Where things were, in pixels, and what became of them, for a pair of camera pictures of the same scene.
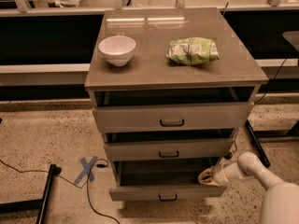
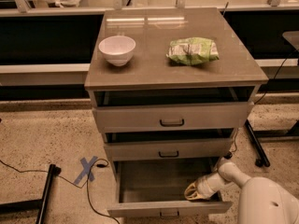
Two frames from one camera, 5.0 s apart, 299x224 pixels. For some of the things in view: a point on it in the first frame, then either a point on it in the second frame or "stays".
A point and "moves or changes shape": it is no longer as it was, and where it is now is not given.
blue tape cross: [87, 170] stays
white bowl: [117, 49] stays
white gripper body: [220, 176] -> [204, 186]
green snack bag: [192, 50] stays
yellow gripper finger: [206, 175] -> [190, 189]
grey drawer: [200, 148] stays
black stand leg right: [256, 144] stays
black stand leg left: [39, 204] stays
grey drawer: [161, 180] moves or changes shape
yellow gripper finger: [206, 178] -> [195, 196]
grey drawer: [130, 119] stays
